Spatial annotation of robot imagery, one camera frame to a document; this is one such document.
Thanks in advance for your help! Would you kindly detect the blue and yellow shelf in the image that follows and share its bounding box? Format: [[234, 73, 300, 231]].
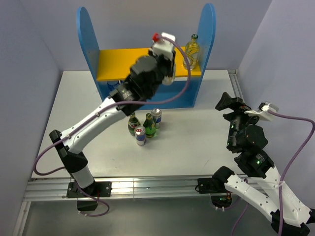
[[76, 3, 216, 109]]

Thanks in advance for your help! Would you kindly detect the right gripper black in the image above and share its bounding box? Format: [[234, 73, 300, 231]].
[[214, 91, 262, 149]]

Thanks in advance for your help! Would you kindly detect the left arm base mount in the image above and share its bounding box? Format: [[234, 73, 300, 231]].
[[66, 181, 112, 217]]

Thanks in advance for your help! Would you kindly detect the aluminium rail frame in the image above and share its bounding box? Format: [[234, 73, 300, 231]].
[[12, 69, 296, 236]]

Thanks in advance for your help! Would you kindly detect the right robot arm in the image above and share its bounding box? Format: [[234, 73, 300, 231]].
[[213, 92, 315, 236]]

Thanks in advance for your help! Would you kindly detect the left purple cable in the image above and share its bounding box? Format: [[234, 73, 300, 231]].
[[33, 36, 193, 218]]

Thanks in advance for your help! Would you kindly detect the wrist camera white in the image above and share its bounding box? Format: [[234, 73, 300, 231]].
[[151, 32, 176, 60], [244, 101, 279, 121]]

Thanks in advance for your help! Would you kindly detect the silver blue can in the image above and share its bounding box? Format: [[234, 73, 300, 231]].
[[151, 108, 162, 129]]

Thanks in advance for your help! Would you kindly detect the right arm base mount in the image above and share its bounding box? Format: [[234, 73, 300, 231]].
[[195, 177, 232, 209]]

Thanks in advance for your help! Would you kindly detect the clear Chang bottle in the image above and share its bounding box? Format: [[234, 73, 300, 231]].
[[183, 34, 200, 70], [162, 71, 175, 86]]

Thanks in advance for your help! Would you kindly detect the purple cable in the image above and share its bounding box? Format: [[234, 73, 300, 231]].
[[231, 109, 315, 236], [33, 36, 193, 218]]

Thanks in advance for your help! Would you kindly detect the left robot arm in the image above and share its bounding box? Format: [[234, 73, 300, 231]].
[[49, 48, 176, 196]]

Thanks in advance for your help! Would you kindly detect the green perrier bottle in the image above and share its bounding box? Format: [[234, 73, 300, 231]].
[[128, 113, 141, 136], [143, 113, 156, 138]]

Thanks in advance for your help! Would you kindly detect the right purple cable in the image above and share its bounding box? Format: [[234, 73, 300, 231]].
[[231, 109, 315, 236]]

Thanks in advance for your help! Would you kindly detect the left water bottle blue label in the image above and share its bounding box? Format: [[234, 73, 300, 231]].
[[107, 80, 121, 91]]

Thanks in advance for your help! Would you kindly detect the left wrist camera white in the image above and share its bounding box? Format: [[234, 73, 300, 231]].
[[151, 32, 176, 60]]

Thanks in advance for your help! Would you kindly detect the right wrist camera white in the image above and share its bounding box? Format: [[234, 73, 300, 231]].
[[244, 101, 279, 121]]

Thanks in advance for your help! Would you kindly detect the right green Perrier bottle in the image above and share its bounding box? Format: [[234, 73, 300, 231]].
[[143, 113, 156, 138]]

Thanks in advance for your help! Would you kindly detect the left green Perrier bottle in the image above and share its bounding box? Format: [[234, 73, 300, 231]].
[[128, 113, 141, 136]]

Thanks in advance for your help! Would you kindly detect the silver can red tab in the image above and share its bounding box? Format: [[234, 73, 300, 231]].
[[134, 125, 146, 146]]

